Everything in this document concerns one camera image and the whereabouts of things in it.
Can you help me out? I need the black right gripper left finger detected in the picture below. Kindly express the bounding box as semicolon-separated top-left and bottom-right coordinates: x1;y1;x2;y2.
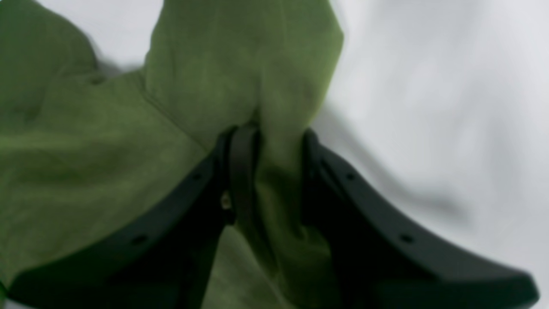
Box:
8;125;259;309

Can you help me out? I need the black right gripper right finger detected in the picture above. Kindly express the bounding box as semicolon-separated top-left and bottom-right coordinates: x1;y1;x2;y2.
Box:
302;129;540;309

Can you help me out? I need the olive green T-shirt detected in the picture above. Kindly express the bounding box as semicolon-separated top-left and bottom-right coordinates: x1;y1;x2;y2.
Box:
1;0;344;309

